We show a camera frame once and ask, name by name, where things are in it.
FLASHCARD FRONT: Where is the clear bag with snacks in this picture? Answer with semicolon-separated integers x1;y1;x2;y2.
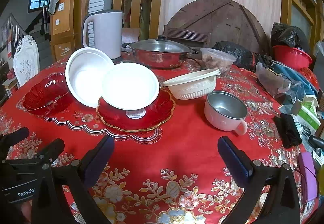
255;62;291;98

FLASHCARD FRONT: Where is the clear plastic food container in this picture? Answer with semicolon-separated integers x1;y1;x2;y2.
200;48;237;75

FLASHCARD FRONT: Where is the red plastic basin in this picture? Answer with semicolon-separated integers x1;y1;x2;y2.
272;45;312;71

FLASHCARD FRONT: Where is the white electric kettle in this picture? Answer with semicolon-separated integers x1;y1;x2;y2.
82;10;124;61

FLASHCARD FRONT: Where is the dark wrapped bundle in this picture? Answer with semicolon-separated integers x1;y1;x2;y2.
213;41;272;72

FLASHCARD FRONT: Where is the blue plastic bag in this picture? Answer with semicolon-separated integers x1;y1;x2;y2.
271;61;318;100

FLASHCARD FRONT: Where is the white shallow bowl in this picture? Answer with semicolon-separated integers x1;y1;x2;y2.
102;62;160;110

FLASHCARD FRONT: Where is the wooden slatted chair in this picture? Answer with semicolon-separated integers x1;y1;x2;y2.
164;25;211;48

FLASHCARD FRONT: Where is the purple box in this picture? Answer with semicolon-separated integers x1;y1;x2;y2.
298;152;317;204

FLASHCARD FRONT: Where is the green white carton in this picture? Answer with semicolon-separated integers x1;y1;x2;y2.
291;95;321;135

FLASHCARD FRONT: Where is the white ornate chair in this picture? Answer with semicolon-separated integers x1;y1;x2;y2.
13;35;40;87

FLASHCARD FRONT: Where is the white deep bowl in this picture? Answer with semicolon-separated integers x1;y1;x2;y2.
65;48;114;108

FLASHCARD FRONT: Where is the pink steel-lined mug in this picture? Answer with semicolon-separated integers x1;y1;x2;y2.
204;91;248;135

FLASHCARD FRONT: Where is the round wooden tabletop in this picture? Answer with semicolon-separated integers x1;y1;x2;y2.
163;0;271;55

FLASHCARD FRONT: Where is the cream plastic bowl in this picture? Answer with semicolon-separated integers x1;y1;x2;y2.
163;68;221;100

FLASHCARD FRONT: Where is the grey hanging dustpan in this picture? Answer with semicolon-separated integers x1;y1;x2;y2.
48;0;59;15

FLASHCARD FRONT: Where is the red scalloped glass plate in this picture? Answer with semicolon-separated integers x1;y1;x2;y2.
22;73;74;117

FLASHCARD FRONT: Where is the black plastic bag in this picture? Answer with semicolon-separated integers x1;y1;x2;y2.
270;22;310;53

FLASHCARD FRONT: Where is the red floral tablecloth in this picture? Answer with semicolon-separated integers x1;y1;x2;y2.
1;59;305;223

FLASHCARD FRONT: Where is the red gold-rimmed plate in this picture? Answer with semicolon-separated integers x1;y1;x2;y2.
96;90;176;133

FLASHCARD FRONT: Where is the steel pot with glass lid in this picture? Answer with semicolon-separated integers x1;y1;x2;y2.
121;35;198;69

